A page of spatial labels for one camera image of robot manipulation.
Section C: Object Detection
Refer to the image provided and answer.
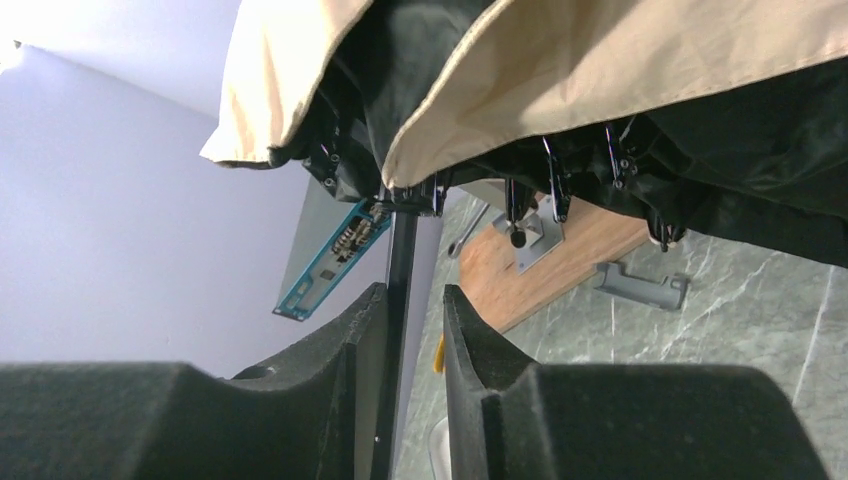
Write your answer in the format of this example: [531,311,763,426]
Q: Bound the grey network switch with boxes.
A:
[272,179,391,322]

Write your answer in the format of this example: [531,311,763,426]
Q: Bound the grey plastic bracket piece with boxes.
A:
[594,262,690,311]

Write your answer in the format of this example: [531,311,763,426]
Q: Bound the metal wrench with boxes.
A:
[447,203,490,259]

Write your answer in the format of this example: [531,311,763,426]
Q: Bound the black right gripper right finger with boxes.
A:
[443,285,827,479]

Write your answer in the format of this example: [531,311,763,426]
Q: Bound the yellow handled pliers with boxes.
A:
[433,335,445,374]

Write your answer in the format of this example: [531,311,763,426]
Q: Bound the beige umbrella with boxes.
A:
[198,0,848,480]

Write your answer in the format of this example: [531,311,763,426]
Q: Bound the wooden base board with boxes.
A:
[458,199,648,332]

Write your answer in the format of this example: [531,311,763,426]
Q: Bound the grey metal stand bracket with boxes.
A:
[492,195,565,275]

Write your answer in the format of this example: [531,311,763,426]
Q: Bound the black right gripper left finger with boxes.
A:
[1,283,388,479]

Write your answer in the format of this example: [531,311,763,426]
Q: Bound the beige umbrella case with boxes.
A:
[428,417,452,480]

